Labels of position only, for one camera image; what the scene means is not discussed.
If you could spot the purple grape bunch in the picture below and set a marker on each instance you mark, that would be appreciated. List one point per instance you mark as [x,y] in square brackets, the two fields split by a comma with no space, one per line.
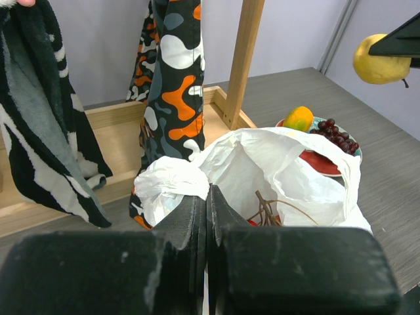
[336,135]

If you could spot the pink clothes hanger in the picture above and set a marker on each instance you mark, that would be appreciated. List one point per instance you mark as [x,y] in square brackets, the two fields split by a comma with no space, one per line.
[26,3]

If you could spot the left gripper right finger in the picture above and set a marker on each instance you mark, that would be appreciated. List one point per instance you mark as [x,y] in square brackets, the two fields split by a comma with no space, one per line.
[293,270]

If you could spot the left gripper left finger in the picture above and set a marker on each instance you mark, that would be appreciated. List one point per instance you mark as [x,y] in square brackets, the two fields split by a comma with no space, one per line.
[160,271]

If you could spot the yellow pear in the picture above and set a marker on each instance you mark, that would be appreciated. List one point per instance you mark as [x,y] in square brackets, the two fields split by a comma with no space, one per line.
[379,70]

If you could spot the zebra print cloth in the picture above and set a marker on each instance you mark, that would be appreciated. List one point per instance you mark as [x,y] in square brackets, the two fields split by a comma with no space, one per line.
[54,157]

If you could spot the wooden clothes rack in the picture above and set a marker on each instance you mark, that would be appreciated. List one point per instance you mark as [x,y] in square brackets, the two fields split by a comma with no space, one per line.
[116,130]

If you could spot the orange camouflage cloth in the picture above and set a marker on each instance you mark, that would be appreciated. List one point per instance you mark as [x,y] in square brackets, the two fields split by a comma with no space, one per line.
[168,78]

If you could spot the red cherry bunch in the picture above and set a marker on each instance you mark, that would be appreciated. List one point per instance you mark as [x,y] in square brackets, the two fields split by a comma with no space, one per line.
[265,214]

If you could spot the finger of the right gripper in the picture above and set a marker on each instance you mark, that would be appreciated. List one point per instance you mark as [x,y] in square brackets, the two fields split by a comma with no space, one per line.
[402,42]

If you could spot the white plastic bag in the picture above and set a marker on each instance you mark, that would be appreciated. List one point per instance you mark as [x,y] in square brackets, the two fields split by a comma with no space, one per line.
[246,160]

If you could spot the orange green mango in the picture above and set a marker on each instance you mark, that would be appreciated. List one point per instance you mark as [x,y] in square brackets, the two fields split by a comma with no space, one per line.
[300,119]

